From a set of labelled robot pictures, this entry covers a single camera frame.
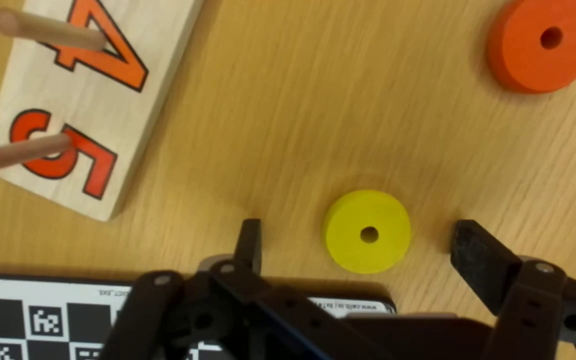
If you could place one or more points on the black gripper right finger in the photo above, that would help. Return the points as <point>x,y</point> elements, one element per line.
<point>478,257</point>

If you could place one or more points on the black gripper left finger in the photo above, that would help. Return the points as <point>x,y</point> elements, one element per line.
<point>248,242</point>

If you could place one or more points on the checkered calibration board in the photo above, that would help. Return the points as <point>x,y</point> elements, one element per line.
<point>8,321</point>

